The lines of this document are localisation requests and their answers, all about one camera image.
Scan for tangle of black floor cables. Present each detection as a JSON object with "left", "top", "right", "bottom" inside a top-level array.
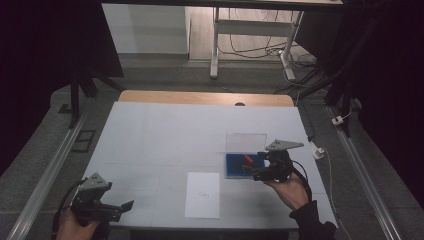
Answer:
[{"left": 218, "top": 8, "right": 318, "bottom": 68}]

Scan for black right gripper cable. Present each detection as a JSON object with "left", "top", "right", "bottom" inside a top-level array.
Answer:
[{"left": 291, "top": 160, "right": 314, "bottom": 203}]

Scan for aluminium floor rail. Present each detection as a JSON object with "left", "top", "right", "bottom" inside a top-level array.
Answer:
[
  {"left": 328, "top": 106, "right": 401, "bottom": 240},
  {"left": 5, "top": 96, "right": 96, "bottom": 240}
]

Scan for blue box with clear lid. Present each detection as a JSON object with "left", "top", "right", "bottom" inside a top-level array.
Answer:
[{"left": 224, "top": 133, "right": 268, "bottom": 180}]

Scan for thin white cable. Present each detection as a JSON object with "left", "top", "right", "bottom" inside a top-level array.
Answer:
[{"left": 321, "top": 148, "right": 351, "bottom": 240}]

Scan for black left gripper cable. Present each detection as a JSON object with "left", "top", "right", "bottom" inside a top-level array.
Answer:
[{"left": 50, "top": 179, "right": 87, "bottom": 239}]

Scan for white cabinet panel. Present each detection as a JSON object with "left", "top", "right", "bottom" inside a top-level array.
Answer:
[{"left": 101, "top": 3, "right": 189, "bottom": 55}]

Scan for white desk frame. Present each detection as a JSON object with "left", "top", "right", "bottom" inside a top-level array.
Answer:
[{"left": 209, "top": 6, "right": 305, "bottom": 82}]

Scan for person's right hand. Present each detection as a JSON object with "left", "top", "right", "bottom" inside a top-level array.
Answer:
[{"left": 264, "top": 173, "right": 311, "bottom": 211}]

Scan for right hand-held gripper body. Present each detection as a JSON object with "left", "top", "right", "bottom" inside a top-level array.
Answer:
[{"left": 251, "top": 139, "right": 305, "bottom": 184}]

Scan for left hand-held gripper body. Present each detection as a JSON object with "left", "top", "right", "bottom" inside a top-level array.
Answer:
[{"left": 70, "top": 172, "right": 124, "bottom": 228}]

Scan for person's left hand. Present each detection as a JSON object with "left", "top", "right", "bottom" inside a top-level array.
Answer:
[{"left": 55, "top": 209, "right": 101, "bottom": 240}]

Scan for black curtain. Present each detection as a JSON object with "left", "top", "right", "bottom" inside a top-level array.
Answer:
[
  {"left": 296, "top": 0, "right": 424, "bottom": 208},
  {"left": 0, "top": 0, "right": 124, "bottom": 178}
]

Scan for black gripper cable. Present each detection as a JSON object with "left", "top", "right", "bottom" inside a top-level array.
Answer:
[
  {"left": 291, "top": 160, "right": 314, "bottom": 203},
  {"left": 50, "top": 179, "right": 87, "bottom": 239}
]

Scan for white paper sheet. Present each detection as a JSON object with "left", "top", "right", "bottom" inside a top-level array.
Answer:
[{"left": 184, "top": 171, "right": 221, "bottom": 220}]

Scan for white table mat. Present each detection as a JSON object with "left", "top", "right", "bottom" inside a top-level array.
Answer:
[{"left": 78, "top": 101, "right": 338, "bottom": 231}]

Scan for white power adapter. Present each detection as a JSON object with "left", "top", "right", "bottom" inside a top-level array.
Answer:
[{"left": 311, "top": 141, "right": 326, "bottom": 160}]

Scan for black metal stand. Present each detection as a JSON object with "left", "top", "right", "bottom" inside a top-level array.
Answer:
[
  {"left": 68, "top": 71, "right": 126, "bottom": 129},
  {"left": 299, "top": 59, "right": 361, "bottom": 138}
]

